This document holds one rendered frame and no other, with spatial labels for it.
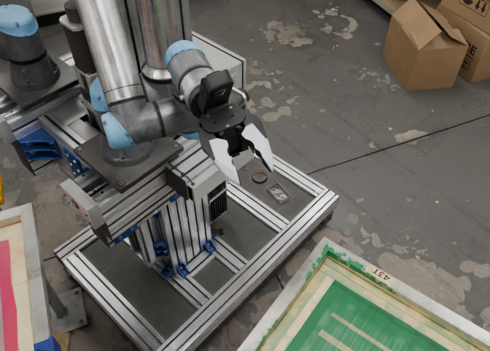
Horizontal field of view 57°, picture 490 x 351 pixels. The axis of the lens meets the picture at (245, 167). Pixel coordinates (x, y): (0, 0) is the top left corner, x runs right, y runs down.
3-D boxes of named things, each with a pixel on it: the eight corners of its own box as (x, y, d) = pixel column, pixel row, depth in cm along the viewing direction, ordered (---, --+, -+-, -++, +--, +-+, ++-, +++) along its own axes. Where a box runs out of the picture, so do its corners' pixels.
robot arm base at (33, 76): (45, 58, 158) (36, 33, 151) (69, 76, 151) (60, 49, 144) (4, 77, 151) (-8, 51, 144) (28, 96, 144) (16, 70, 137)
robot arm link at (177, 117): (158, 128, 98) (150, 86, 90) (207, 114, 101) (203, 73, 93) (168, 151, 93) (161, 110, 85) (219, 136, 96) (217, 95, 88)
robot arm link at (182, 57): (201, 68, 94) (198, 32, 88) (220, 99, 87) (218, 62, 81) (165, 77, 92) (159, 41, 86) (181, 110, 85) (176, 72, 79)
